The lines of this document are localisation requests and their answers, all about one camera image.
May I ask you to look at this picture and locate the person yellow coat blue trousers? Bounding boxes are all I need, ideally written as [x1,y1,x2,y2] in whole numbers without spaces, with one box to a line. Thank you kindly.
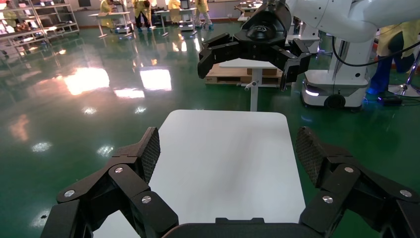
[367,19,420,96]

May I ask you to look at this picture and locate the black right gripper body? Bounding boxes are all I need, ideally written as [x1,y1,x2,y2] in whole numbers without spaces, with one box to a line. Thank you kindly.
[233,0,293,63]

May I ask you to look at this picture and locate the white pedestal table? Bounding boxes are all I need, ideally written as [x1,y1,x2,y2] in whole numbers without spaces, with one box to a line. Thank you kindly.
[219,58,279,113]

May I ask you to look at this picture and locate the wooden pallet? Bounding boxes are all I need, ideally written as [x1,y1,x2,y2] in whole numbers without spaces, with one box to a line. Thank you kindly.
[204,64,283,87]

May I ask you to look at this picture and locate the person in yellow coat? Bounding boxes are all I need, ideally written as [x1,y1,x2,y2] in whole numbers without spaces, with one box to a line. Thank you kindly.
[168,0,183,24]
[133,0,152,33]
[194,0,214,31]
[99,0,115,29]

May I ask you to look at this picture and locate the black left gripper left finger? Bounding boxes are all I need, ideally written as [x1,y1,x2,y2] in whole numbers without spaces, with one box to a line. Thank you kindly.
[41,127,179,238]

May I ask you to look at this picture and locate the metal shelving rack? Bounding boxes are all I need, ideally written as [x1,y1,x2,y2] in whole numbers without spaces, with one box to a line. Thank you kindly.
[28,0,80,38]
[0,0,48,55]

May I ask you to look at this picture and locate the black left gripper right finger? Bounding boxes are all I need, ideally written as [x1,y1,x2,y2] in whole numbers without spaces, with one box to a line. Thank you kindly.
[295,126,420,238]

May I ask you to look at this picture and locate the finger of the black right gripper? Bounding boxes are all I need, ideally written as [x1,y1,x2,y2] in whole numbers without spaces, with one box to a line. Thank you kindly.
[198,33,245,79]
[270,39,313,92]

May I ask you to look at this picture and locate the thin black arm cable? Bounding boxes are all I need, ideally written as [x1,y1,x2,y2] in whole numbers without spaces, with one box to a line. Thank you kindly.
[331,35,420,67]

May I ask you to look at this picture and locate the chrome stand base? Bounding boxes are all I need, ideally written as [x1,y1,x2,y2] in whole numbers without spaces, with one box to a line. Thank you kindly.
[388,49,420,98]

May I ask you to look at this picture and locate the white work table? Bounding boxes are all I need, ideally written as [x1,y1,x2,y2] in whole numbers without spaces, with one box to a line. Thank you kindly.
[88,11,134,38]
[154,7,198,37]

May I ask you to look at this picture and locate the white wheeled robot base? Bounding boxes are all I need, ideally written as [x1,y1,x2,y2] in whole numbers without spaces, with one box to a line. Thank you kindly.
[301,36,375,111]

